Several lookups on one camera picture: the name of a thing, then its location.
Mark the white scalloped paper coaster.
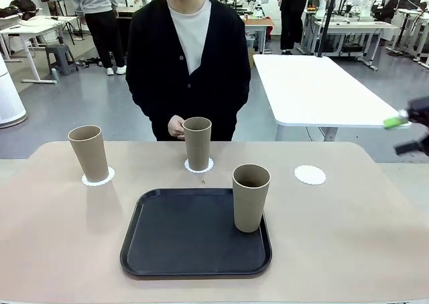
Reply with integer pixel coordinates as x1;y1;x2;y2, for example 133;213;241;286
81;165;117;187
294;164;327;186
184;156;215;174

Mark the person in black outfit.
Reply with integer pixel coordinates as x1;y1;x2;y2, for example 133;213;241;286
276;0;314;55

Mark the tall tan paper cup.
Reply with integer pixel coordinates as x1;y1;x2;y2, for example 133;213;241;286
231;164;271;234
182;117;212;172
67;125;110;181

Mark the person's right hand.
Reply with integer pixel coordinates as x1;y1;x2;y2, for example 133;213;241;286
167;115;186;140

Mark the black backpack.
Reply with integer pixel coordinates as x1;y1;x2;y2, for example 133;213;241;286
9;0;37;19

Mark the black plastic serving tray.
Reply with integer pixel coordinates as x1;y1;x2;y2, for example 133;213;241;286
119;187;273;278

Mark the long white workbench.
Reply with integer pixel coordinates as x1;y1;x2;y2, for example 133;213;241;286
314;19;399;70

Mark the person's left forearm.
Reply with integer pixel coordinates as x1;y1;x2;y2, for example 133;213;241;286
231;79;252;117

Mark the person in grey hoodie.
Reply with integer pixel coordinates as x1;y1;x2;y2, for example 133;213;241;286
68;0;127;76

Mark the seated person in black jacket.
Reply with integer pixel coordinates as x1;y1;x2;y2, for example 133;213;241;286
373;0;400;25

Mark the white cylindrical pedestal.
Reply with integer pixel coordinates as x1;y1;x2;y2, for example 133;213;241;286
0;54;27;130

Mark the wooden top desk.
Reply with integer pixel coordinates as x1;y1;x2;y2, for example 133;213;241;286
244;17;275;55

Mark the grey plastic stool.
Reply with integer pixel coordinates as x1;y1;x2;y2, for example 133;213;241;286
45;44;80;76

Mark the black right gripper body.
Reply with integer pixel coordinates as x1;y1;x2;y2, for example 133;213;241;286
406;97;429;127

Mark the black stand pole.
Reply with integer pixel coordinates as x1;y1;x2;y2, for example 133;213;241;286
316;0;337;57

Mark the person's right forearm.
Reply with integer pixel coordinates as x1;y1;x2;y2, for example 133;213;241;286
126;79;174;130

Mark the small white background robot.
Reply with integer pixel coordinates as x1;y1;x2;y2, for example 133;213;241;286
249;0;266;18

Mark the white desk with metal legs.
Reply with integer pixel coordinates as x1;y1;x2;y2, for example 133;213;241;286
0;15;78;83

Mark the person in black cardigan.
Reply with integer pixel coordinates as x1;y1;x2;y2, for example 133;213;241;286
125;0;252;142

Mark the large white rounded table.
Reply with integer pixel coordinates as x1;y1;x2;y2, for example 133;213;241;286
253;54;412;142

